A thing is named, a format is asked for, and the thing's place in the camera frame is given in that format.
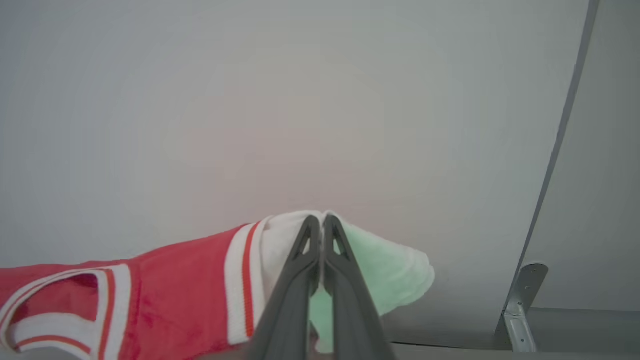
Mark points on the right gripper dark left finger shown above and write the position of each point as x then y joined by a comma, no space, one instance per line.
290,310

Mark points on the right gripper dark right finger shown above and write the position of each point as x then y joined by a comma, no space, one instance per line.
352,310

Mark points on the red and white garment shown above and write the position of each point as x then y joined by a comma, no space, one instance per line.
175,290

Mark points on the metal wall bracket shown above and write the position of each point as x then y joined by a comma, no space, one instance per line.
520,310

